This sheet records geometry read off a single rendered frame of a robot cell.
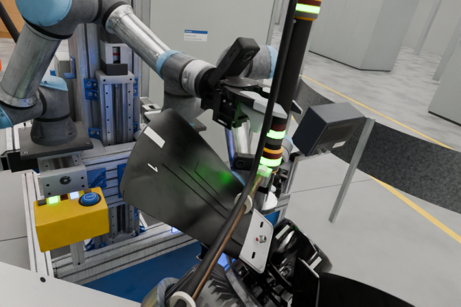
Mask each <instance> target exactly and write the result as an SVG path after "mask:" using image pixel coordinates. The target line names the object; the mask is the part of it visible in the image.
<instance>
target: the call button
mask: <svg viewBox="0 0 461 307"><path fill-rule="evenodd" d="M97 200H98V194H97V193H95V192H93V193H86V194H83V196H82V203H83V204H94V203H95V202H96V201H97Z"/></svg>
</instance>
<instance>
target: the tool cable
mask: <svg viewBox="0 0 461 307"><path fill-rule="evenodd" d="M297 3H298V0H289V4H288V8H287V14H286V17H285V23H284V27H283V33H282V36H281V42H280V46H279V52H278V55H277V59H276V65H275V69H274V75H273V78H272V84H271V88H270V94H269V97H268V103H267V107H266V110H265V116H264V120H263V125H262V128H261V134H260V137H259V142H258V145H257V150H256V154H255V159H254V161H253V164H252V168H251V170H250V174H249V176H248V179H247V182H246V185H245V186H244V189H243V191H242V192H241V193H240V194H238V195H237V196H236V198H235V201H234V205H235V206H234V208H233V210H232V211H231V213H230V215H229V216H228V218H227V220H226V222H225V224H224V225H223V227H222V229H221V230H220V232H219V233H218V235H217V236H216V238H215V240H214V241H213V243H212V245H211V246H210V248H209V250H208V252H207V253H206V255H205V256H204V258H203V259H202V262H201V263H200V264H199V266H198V268H197V269H196V271H195V273H194V274H193V276H192V277H191V279H190V281H189V282H188V284H187V285H186V287H185V289H184V291H183V292H182V291H178V292H176V293H174V294H173V296H172V298H171V299H170V302H169V304H170V307H196V305H195V303H194V301H193V299H192V296H193V294H194V293H195V291H196V289H197V287H198V285H199V284H200V282H201V280H202V279H203V277H204V275H205V273H206V271H207V270H208V268H209V266H210V264H211V263H212V261H213V259H214V257H215V255H216V254H217V252H218V250H219V249H220V247H221V245H222V243H223V242H224V239H225V238H226V236H227V234H228V233H229V231H230V229H231V228H232V226H233V224H234V222H235V220H236V218H237V216H238V214H239V212H240V210H241V209H242V207H243V205H244V204H245V205H246V207H247V209H246V211H245V213H244V214H246V213H248V212H249V211H250V209H251V207H252V200H251V198H250V196H249V195H248V194H249V192H250V189H251V188H252V185H253V182H254V180H255V177H256V174H257V171H258V168H259V164H260V161H261V157H262V154H263V149H264V146H265V141H266V138H267V135H268V130H269V126H270V121H271V118H272V112H273V109H274V103H275V100H276V94H277V90H278V87H279V82H280V78H281V73H282V69H283V64H284V60H285V54H286V51H287V46H288V42H289V37H290V33H291V30H292V24H293V20H294V15H295V11H296V6H297Z"/></svg>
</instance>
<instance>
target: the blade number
mask: <svg viewBox="0 0 461 307"><path fill-rule="evenodd" d="M143 167H144V168H145V169H147V170H148V171H149V172H150V173H152V174H153V175H154V176H156V177H157V178H158V179H159V177H160V175H161V172H162V170H163V168H162V167H161V166H160V165H159V164H157V163H156V162H155V161H153V159H151V157H149V156H148V157H147V159H146V161H145V164H144V166H143Z"/></svg>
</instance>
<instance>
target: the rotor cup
mask: <svg viewBox="0 0 461 307"><path fill-rule="evenodd" d="M286 225H288V226H289V228H288V229H287V230H286V231H285V232H284V233H283V235H282V236H281V237H280V238H279V239H277V238H276V236H277V235H278V233H279V232H280V231H281V230H282V229H283V228H284V227H285V226H286ZM318 257H320V258H321V259H322V260H321V261H320V262H319V263H318V264H317V265H316V266H315V267H314V268H313V270H314V271H315V272H316V273H317V274H318V276H319V275H320V272H327V273H328V272H330V270H331V269H332V267H333V265H332V262H331V261H330V260H329V258H328V257H327V256H326V255H325V253H324V252H323V251H322V250H321V249H320V248H319V247H318V246H317V245H316V244H315V243H314V242H313V241H312V240H311V239H310V238H309V237H308V236H307V235H306V234H305V233H304V232H303V231H302V230H301V229H300V228H299V227H298V226H297V225H296V224H295V223H294V222H292V221H291V220H290V219H288V218H286V217H283V218H282V219H281V220H280V221H279V222H278V223H277V224H276V225H275V226H274V227H273V234H272V240H271V243H270V248H269V252H268V257H267V260H266V264H265V269H264V271H263V273H258V275H255V274H254V273H253V272H252V271H251V270H250V269H249V268H248V267H247V266H246V265H245V264H244V263H243V262H242V261H240V260H239V259H237V260H235V259H234V258H233V259H232V264H233V267H234V269H235V270H236V272H237V274H238V276H239V277H240V279H241V281H242V282H243V283H244V284H245V286H246V287H247V289H248V290H249V291H250V292H251V293H252V295H253V296H254V298H255V299H256V300H257V301H258V302H259V303H260V304H261V306H262V307H289V306H288V301H289V300H291V298H292V295H293V290H294V279H295V273H296V263H297V258H300V259H301V260H304V261H305V262H306V263H307V264H308V265H309V266H311V264H312V263H313V262H314V261H315V260H316V259H317V258H318Z"/></svg>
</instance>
